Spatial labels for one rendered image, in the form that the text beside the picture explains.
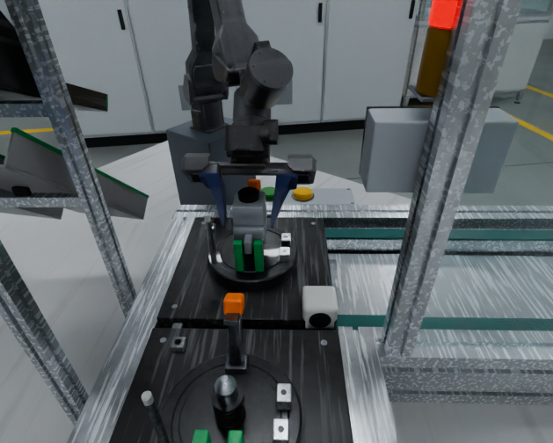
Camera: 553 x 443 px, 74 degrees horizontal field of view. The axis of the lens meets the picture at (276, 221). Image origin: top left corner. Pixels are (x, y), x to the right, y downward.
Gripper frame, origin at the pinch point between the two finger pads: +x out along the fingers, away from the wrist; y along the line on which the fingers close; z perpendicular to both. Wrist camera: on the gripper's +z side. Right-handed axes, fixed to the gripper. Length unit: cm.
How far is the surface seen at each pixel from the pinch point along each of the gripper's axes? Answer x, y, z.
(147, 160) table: -29, -39, -58
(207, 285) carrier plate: 11.4, -6.1, -3.8
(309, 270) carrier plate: 8.8, 9.1, -6.0
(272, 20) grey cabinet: -211, -10, -212
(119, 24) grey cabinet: -196, -130, -198
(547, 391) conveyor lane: 24.2, 39.5, -1.5
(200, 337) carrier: 18.1, -5.1, 2.6
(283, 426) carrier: 24.5, 5.4, 13.7
